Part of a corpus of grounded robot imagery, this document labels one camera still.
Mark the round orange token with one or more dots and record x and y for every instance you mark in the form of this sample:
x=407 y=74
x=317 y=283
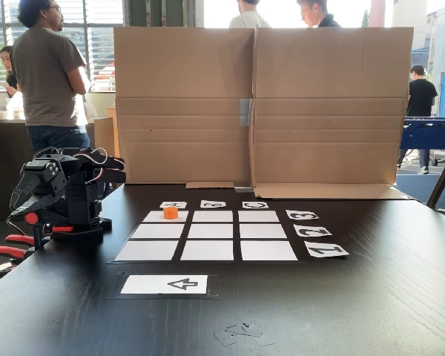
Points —
x=171 y=214

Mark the white nine-square grid sheet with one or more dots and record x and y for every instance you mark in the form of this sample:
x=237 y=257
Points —
x=211 y=250

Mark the dark counter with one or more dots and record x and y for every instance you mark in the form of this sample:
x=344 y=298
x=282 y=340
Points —
x=7 y=167

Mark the red black clamp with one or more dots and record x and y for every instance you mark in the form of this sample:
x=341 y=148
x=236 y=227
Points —
x=7 y=252

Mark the white paper bag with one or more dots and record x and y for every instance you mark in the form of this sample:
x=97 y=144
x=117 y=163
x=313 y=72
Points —
x=16 y=107

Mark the person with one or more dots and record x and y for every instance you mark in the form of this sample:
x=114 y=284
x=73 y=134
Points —
x=248 y=18
x=48 y=74
x=326 y=20
x=422 y=96
x=10 y=79

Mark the paper sheet letter A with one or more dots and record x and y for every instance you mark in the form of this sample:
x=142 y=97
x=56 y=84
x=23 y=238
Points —
x=173 y=204

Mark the white arrow paper sheet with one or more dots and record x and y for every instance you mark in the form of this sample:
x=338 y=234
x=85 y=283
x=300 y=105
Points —
x=141 y=285

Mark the paper sheet letter B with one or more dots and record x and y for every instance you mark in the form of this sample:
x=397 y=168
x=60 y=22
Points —
x=213 y=204

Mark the brown cardboard panel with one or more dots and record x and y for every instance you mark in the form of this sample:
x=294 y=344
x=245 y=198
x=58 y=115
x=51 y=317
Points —
x=181 y=74
x=330 y=74

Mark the grey tape strip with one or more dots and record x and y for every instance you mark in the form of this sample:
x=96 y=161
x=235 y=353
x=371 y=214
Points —
x=245 y=111
x=243 y=188

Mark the paper sheet letter C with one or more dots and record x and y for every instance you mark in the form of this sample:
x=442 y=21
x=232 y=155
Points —
x=255 y=205

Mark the paper sheet number 3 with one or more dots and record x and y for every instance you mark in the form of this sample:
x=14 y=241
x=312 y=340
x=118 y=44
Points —
x=302 y=214

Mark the paper sheet number 2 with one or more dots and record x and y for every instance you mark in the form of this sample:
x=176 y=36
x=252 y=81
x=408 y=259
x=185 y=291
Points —
x=312 y=230

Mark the paper sheet number 1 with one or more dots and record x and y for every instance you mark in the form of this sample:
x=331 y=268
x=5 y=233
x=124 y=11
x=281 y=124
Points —
x=326 y=249

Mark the blue foosball table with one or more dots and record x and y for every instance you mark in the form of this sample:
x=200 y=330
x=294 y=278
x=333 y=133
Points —
x=434 y=133

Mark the dark wooden easel leg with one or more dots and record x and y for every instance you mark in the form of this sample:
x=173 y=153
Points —
x=443 y=178

